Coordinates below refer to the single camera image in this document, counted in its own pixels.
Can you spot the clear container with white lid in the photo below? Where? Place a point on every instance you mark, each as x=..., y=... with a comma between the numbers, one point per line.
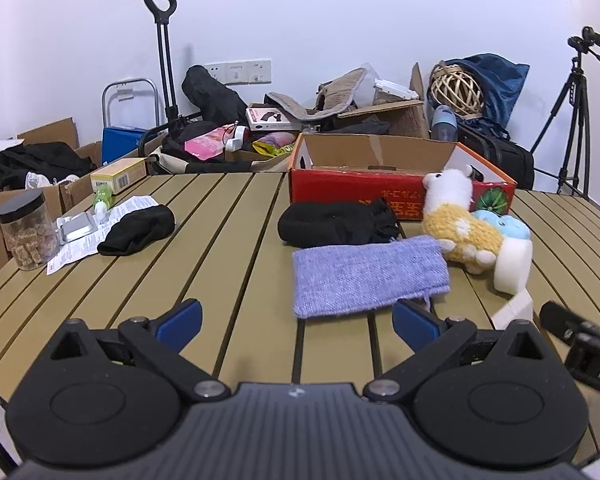
x=392, y=90

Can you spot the lavender knit cloth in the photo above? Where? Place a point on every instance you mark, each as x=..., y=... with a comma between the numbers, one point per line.
x=365, y=275

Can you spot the red cardboard box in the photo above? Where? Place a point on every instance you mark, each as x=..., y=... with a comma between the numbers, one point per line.
x=355, y=190

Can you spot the silver blister pack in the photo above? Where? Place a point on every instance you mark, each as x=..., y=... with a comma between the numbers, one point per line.
x=77, y=227

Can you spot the green white tube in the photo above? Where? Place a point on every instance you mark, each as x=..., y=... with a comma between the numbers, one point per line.
x=101, y=202

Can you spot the black knit sock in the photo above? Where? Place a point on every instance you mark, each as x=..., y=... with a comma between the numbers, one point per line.
x=140, y=227

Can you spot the blue water bottle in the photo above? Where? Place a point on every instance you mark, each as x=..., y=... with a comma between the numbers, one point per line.
x=444, y=125

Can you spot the black suitcase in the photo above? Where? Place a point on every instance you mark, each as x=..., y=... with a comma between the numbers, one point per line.
x=500, y=157

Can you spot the light blue plush toy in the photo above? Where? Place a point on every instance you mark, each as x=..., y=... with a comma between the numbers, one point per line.
x=510, y=227

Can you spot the silver metal frame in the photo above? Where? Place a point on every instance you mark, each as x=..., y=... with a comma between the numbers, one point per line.
x=130, y=81

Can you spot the white box with dark picture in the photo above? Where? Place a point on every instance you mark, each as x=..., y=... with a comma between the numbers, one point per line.
x=267, y=117

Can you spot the open brown cardboard box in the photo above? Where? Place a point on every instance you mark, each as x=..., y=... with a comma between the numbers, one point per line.
x=405, y=117

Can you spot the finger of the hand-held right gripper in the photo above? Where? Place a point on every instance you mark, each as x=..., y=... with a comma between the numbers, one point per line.
x=565, y=322

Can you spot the yellow green snack packet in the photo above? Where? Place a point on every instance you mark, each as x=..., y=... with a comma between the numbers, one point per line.
x=275, y=149

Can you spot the black tripod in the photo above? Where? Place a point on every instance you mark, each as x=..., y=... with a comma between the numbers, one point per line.
x=577, y=110

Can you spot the black knit hat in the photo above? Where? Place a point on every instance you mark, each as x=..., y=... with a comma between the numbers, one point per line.
x=330, y=222

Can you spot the black folded bag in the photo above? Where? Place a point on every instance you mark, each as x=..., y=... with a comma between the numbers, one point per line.
x=215, y=97

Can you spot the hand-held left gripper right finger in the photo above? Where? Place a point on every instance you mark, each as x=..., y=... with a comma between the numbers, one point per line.
x=415, y=322

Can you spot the small yellow box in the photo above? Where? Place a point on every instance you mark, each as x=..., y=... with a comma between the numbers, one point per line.
x=117, y=175

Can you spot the crumpled white paper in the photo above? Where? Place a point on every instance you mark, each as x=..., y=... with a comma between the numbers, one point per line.
x=42, y=180

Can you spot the rattan ball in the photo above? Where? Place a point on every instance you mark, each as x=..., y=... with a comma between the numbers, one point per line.
x=455, y=92

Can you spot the beige black folding wagon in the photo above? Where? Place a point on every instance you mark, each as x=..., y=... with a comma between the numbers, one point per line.
x=175, y=160

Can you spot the clear jar with black lid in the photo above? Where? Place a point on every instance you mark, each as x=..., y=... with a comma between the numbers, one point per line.
x=27, y=235

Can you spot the white paper leaflet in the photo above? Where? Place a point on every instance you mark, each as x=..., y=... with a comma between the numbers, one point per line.
x=80, y=252

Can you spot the tan folding table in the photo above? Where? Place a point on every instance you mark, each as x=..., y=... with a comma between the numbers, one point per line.
x=220, y=260

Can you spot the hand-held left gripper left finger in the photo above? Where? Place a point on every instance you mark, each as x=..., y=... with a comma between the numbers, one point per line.
x=180, y=322

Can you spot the black backpack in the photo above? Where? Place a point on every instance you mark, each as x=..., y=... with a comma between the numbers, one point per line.
x=35, y=160

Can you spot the beige plush mat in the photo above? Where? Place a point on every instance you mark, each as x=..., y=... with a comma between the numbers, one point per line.
x=290, y=105

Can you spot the white wall sockets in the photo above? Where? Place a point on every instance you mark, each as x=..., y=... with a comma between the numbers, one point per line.
x=237, y=72

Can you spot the pink packet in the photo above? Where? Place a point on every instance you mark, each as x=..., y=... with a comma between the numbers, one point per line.
x=205, y=145

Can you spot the blue velvet bag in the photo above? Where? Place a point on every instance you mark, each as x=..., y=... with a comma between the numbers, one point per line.
x=500, y=85

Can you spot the yellow white alpaca plush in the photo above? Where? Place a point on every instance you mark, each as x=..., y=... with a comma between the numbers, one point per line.
x=460, y=230

